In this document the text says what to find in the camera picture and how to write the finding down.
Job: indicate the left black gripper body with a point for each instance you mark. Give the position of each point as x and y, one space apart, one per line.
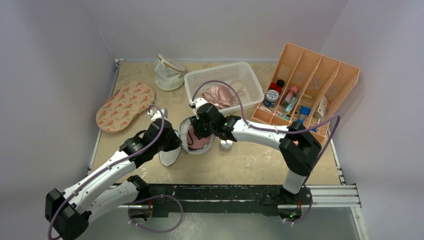
170 142

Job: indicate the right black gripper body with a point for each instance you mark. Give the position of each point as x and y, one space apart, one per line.
199 126

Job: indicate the white mesh laundry bag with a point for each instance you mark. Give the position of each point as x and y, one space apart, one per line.
169 74
169 158

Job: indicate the dark pink black-strap bra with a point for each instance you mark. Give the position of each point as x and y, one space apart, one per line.
193 143

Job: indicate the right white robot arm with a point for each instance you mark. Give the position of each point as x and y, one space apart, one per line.
299 148

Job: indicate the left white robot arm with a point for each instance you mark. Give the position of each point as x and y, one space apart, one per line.
71 211

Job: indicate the small clear white-lid jar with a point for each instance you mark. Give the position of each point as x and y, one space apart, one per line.
226 145

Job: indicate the carrot print oval pad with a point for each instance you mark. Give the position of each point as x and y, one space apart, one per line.
124 106

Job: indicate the white plastic basket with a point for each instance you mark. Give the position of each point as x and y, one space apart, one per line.
239 75

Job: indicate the blue white round jar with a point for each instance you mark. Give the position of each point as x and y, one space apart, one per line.
271 98

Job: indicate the red cap bottle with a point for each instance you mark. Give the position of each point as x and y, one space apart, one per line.
277 86

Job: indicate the pink cap bottle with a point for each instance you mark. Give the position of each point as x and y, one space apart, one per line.
289 95

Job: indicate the blue cap tube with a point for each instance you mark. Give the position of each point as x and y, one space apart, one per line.
303 114

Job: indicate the orange plastic organizer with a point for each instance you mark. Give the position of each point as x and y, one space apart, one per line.
316 76

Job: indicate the white red box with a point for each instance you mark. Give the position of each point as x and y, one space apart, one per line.
320 110

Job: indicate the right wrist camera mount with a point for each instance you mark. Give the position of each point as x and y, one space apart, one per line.
196 104

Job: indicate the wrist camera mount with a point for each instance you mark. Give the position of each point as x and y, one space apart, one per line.
158 114
196 104

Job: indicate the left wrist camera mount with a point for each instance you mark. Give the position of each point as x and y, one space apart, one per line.
158 114

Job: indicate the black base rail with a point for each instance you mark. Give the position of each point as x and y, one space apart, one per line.
268 200

